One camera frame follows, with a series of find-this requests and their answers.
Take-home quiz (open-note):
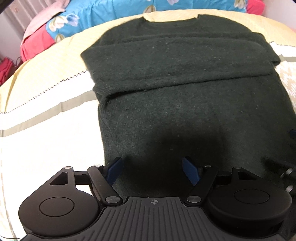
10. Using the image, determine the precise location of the dark green knit sweater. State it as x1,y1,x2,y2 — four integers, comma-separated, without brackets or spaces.
81,15,295,197

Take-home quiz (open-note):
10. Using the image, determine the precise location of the yellow quilted bedspread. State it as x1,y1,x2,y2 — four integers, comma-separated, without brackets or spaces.
0,9,296,240

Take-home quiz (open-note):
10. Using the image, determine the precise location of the red bag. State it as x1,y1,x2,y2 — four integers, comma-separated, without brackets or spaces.
0,57,15,85

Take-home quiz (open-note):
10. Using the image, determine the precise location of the red bed sheet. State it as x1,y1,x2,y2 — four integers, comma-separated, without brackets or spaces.
20,24,55,62

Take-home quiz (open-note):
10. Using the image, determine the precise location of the blue floral bed sheet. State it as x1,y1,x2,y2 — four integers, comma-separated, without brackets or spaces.
46,0,248,43

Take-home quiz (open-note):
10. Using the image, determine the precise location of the pink blanket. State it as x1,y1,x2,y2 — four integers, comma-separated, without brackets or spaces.
21,0,70,45

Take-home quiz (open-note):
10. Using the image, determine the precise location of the pink floral curtain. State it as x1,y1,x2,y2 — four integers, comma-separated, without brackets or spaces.
4,0,55,37

